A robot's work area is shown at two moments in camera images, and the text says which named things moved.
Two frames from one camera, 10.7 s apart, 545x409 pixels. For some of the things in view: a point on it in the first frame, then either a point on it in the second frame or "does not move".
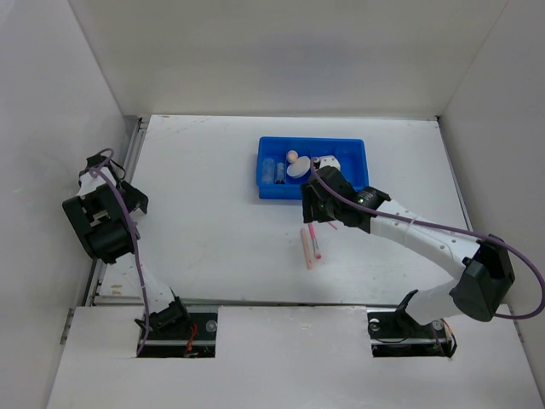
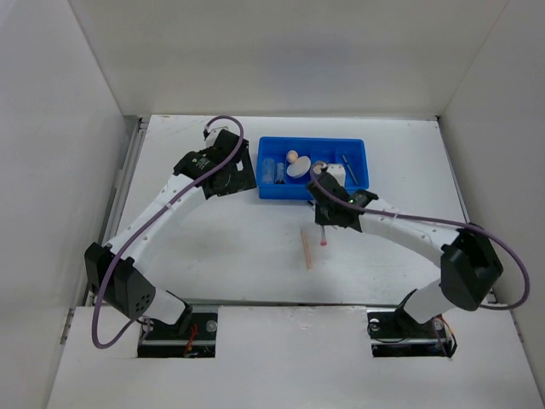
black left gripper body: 134,198 → 238,181
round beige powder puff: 299,167 does not move
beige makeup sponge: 291,156 does not move
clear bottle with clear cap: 268,171 does not move
